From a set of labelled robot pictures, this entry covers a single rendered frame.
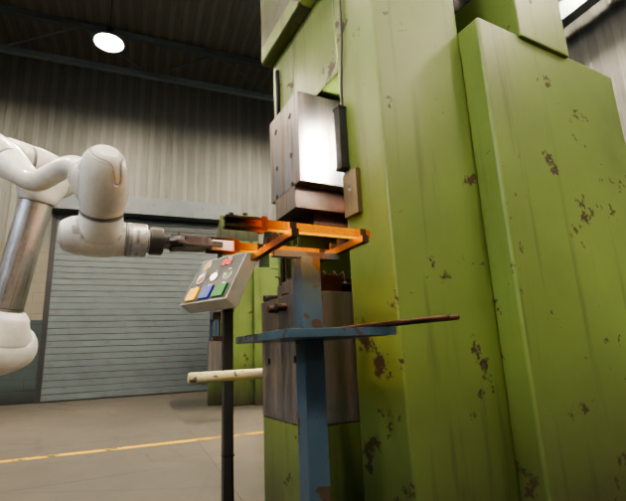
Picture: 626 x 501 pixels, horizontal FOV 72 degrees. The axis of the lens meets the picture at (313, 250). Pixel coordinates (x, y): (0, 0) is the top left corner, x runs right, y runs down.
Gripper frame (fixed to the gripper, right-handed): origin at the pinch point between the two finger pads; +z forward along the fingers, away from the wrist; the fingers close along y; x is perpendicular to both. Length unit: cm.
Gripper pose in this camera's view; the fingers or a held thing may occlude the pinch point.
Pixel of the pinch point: (221, 246)
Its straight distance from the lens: 130.2
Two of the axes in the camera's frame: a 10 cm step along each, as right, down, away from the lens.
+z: 8.9, 0.7, 4.5
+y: 4.6, -2.2, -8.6
